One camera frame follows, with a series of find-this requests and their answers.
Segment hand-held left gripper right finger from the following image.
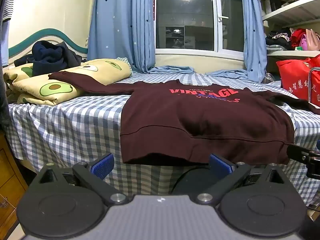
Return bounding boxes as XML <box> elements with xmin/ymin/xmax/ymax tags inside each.
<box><xmin>196</xmin><ymin>154</ymin><xmax>287</xmax><ymax>205</ymax></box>

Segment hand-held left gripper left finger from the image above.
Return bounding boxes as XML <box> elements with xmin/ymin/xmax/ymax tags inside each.
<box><xmin>37</xmin><ymin>152</ymin><xmax>128</xmax><ymax>205</ymax></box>

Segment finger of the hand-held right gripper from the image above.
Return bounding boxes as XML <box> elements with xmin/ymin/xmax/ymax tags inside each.
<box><xmin>287</xmin><ymin>144</ymin><xmax>311</xmax><ymax>163</ymax></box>

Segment maroon printed sweatshirt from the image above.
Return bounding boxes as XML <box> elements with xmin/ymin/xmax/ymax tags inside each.
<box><xmin>48</xmin><ymin>71</ymin><xmax>320</xmax><ymax>165</ymax></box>

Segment dark folded clothes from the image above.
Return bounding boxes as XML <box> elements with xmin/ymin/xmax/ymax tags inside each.
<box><xmin>265</xmin><ymin>31</ymin><xmax>294</xmax><ymax>50</ymax></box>

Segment pile of dark navy clothes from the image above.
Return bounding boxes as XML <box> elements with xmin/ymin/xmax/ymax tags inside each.
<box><xmin>14</xmin><ymin>40</ymin><xmax>87</xmax><ymax>77</ymax></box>

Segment bed with checked sheet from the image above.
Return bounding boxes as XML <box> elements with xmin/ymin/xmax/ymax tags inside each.
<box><xmin>5</xmin><ymin>57</ymin><xmax>320</xmax><ymax>205</ymax></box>

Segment red fabric bag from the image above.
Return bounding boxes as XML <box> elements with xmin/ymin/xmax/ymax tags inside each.
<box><xmin>276</xmin><ymin>55</ymin><xmax>320</xmax><ymax>107</ymax></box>

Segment yellow avocado pillows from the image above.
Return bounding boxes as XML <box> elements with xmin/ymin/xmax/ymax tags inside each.
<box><xmin>4</xmin><ymin>58</ymin><xmax>133</xmax><ymax>107</ymax></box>

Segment wooden cabinet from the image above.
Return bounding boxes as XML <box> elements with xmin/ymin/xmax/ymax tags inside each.
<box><xmin>0</xmin><ymin>130</ymin><xmax>29</xmax><ymax>233</ymax></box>

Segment folded light blue cloth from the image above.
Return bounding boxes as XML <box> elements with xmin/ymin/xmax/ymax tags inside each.
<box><xmin>149</xmin><ymin>65</ymin><xmax>197</xmax><ymax>74</ymax></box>

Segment pink handbag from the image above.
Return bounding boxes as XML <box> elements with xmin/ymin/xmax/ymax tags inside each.
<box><xmin>300</xmin><ymin>29</ymin><xmax>320</xmax><ymax>52</ymax></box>

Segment dark hanging cloth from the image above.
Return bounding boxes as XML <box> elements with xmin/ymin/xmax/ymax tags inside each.
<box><xmin>0</xmin><ymin>66</ymin><xmax>12</xmax><ymax>133</ymax></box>

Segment red clothing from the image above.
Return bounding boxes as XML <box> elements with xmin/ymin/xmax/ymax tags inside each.
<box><xmin>290</xmin><ymin>28</ymin><xmax>308</xmax><ymax>48</ymax></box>

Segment blue star curtain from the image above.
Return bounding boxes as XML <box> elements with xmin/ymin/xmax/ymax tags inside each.
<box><xmin>207</xmin><ymin>0</ymin><xmax>268</xmax><ymax>82</ymax></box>
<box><xmin>87</xmin><ymin>0</ymin><xmax>157</xmax><ymax>73</ymax></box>

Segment headboard with teal wave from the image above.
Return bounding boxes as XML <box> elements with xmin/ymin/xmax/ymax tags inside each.
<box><xmin>7</xmin><ymin>28</ymin><xmax>89</xmax><ymax>67</ymax></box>

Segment white framed window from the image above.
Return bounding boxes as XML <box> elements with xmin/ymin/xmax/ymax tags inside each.
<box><xmin>153</xmin><ymin>0</ymin><xmax>247</xmax><ymax>60</ymax></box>

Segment striped hanging shirt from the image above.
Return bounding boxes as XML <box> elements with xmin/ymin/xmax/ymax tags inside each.
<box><xmin>0</xmin><ymin>0</ymin><xmax>18</xmax><ymax>22</ymax></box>

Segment grey metal frame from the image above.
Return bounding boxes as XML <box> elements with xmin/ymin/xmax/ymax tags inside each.
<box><xmin>308</xmin><ymin>67</ymin><xmax>320</xmax><ymax>104</ymax></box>

